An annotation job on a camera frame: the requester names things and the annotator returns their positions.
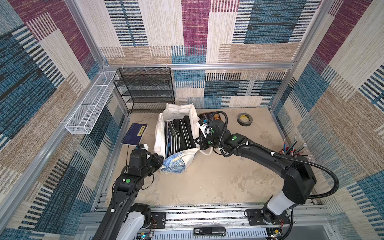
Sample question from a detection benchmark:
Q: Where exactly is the aluminium front rail frame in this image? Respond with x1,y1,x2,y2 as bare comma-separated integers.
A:
74,202,340,240

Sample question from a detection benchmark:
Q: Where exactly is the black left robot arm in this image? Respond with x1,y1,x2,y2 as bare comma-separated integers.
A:
94,149,164,240

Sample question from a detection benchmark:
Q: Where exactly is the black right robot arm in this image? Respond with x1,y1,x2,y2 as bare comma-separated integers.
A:
195,120,317,225

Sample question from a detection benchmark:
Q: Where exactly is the white canvas starry night bag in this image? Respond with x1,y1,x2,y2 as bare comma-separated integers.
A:
154,104,213,174

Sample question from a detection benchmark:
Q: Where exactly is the black handheld scanner device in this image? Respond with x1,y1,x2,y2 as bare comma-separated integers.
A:
193,227,227,237

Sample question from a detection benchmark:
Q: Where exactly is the black blue paddle case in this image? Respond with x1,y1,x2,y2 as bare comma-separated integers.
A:
164,122,172,158

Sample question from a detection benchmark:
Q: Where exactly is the dark blue book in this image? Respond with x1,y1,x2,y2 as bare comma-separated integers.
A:
121,123,148,146

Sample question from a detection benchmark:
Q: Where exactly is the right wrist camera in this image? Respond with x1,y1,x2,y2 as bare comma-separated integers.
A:
197,118,212,138

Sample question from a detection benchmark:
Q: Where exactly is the black tape roll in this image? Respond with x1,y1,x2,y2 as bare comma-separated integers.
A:
237,113,253,127

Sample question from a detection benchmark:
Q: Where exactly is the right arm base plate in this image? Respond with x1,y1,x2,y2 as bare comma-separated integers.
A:
244,209,291,226

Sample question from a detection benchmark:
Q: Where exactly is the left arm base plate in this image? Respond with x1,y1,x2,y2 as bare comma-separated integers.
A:
147,212,167,230

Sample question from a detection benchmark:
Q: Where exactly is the black wire mesh shelf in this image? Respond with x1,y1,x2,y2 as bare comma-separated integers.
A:
113,68,176,114

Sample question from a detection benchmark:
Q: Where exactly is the black corrugated cable conduit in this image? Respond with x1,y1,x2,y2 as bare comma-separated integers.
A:
206,110,340,240

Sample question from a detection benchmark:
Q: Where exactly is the white wire mesh basket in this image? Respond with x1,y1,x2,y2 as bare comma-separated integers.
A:
65,72,116,135

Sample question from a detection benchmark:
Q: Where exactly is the red pencil cup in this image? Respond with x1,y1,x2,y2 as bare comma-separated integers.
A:
279,146,305,156

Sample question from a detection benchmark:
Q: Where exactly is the black red paddle case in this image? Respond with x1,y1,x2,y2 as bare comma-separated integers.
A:
198,112,222,123

